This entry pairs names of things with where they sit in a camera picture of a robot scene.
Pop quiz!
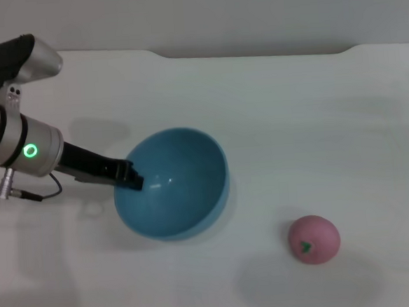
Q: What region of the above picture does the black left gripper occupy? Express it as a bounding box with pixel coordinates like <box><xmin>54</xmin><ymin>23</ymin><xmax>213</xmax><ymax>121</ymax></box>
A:
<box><xmin>50</xmin><ymin>135</ymin><xmax>146</xmax><ymax>198</ymax></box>

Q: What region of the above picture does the blue bowl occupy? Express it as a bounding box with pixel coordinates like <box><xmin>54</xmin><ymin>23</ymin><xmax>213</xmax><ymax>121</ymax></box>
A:
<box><xmin>109</xmin><ymin>124</ymin><xmax>235</xmax><ymax>247</ymax></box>

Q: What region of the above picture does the pink toy peach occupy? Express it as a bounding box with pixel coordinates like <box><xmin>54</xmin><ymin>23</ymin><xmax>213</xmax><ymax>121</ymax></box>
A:
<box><xmin>286</xmin><ymin>213</ymin><xmax>343</xmax><ymax>268</ymax></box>

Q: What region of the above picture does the left arm cable with plug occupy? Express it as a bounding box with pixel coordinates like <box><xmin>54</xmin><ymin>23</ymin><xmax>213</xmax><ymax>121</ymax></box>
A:
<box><xmin>0</xmin><ymin>164</ymin><xmax>62</xmax><ymax>205</ymax></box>

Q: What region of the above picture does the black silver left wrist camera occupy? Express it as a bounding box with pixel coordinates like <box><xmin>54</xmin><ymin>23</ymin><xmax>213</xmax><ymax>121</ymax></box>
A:
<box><xmin>0</xmin><ymin>31</ymin><xmax>67</xmax><ymax>114</ymax></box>

